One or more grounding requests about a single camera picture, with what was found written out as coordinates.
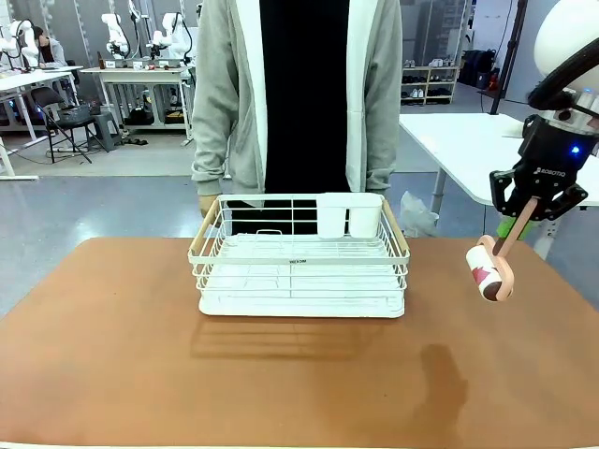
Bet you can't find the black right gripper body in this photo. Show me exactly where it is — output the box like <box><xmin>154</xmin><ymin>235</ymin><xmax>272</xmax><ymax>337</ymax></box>
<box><xmin>512</xmin><ymin>114</ymin><xmax>598</xmax><ymax>201</ymax></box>

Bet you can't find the pink lint roller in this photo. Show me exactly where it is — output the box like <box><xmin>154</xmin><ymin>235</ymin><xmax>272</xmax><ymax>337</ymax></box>
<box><xmin>464</xmin><ymin>197</ymin><xmax>539</xmax><ymax>303</ymax></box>

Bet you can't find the white wire dish rack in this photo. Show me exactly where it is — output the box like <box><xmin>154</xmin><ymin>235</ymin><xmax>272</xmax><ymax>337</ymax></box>
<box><xmin>187</xmin><ymin>192</ymin><xmax>412</xmax><ymax>320</ymax></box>

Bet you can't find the person's left forearm grey sleeve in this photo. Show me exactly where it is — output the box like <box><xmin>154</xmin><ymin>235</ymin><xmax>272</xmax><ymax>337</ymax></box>
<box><xmin>363</xmin><ymin>69</ymin><xmax>403</xmax><ymax>192</ymax></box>

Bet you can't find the person's right forearm grey sleeve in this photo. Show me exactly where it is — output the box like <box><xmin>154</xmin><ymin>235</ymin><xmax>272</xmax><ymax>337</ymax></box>
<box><xmin>190</xmin><ymin>69</ymin><xmax>236</xmax><ymax>197</ymax></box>

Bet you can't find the person's right hand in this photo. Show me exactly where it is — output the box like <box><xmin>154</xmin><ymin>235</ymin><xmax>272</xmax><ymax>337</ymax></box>
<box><xmin>197</xmin><ymin>193</ymin><xmax>222</xmax><ymax>229</ymax></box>

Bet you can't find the large white table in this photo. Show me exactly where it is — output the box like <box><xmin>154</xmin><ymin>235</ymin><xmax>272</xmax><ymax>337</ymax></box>
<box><xmin>398</xmin><ymin>111</ymin><xmax>599</xmax><ymax>256</ymax></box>

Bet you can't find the clear plastic bag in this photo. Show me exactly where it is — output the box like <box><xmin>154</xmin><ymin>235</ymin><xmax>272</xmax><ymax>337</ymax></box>
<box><xmin>400</xmin><ymin>191</ymin><xmax>442</xmax><ymax>239</ymax></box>

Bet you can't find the black backpack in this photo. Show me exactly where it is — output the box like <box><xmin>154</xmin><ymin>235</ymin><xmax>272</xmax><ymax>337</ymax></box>
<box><xmin>460</xmin><ymin>48</ymin><xmax>500</xmax><ymax>91</ymax></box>

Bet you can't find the black tripod pole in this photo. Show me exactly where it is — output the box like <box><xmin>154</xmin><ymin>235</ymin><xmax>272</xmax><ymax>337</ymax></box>
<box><xmin>489</xmin><ymin>0</ymin><xmax>530</xmax><ymax>116</ymax></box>

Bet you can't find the wooden shoe rack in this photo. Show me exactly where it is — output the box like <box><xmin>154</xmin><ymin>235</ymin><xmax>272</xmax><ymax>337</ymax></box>
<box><xmin>401</xmin><ymin>65</ymin><xmax>462</xmax><ymax>106</ymax></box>

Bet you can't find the white plastic cutlery holder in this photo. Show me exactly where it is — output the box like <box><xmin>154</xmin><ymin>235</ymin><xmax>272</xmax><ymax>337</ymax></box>
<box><xmin>316</xmin><ymin>192</ymin><xmax>384</xmax><ymax>239</ymax></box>

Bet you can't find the person in grey hoodie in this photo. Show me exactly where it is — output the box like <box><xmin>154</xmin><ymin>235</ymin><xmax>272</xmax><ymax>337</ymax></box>
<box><xmin>190</xmin><ymin>0</ymin><xmax>403</xmax><ymax>236</ymax></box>

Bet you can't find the white workbench with shelf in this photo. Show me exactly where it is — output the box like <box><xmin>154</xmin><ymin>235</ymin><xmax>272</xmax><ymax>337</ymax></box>
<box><xmin>79</xmin><ymin>65</ymin><xmax>196</xmax><ymax>144</ymax></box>

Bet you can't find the grey plastic stool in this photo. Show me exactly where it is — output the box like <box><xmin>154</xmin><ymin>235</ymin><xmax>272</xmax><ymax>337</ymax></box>
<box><xmin>90</xmin><ymin>111</ymin><xmax>124</xmax><ymax>153</ymax></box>

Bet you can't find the black folding chair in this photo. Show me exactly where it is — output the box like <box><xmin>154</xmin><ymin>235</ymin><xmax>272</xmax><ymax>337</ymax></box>
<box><xmin>29</xmin><ymin>86</ymin><xmax>94</xmax><ymax>166</ymax></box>

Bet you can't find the seated person in grey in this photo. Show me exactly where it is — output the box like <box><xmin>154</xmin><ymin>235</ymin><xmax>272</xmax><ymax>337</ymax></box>
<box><xmin>31</xmin><ymin>24</ymin><xmax>67</xmax><ymax>69</ymax></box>

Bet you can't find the white desk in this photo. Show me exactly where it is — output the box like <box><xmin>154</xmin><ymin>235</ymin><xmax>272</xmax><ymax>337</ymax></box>
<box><xmin>0</xmin><ymin>65</ymin><xmax>84</xmax><ymax>181</ymax></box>

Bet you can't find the right arm black cable sleeve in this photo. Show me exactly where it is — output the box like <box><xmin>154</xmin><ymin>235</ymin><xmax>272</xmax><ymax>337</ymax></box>
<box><xmin>527</xmin><ymin>33</ymin><xmax>599</xmax><ymax>109</ymax></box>

